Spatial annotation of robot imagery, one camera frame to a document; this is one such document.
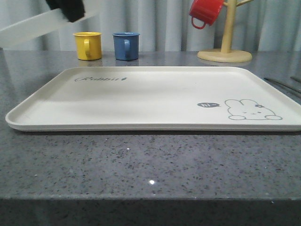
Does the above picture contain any yellow enamel mug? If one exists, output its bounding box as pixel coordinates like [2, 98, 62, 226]
[73, 32, 102, 61]

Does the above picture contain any wooden mug tree stand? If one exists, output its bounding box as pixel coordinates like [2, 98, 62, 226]
[197, 0, 252, 63]

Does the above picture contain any white round plate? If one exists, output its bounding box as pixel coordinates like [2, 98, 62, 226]
[0, 7, 97, 48]

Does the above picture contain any cream rabbit serving tray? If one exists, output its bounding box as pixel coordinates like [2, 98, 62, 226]
[6, 66, 301, 131]

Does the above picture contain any red enamel mug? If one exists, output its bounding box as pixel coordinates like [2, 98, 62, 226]
[189, 0, 224, 30]

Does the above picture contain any grey curtain backdrop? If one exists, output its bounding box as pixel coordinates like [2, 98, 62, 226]
[11, 0, 301, 51]

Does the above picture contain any blue enamel mug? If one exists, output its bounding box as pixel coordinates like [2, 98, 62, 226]
[112, 32, 140, 61]

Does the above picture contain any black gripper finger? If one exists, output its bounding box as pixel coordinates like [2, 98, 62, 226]
[46, 0, 85, 23]

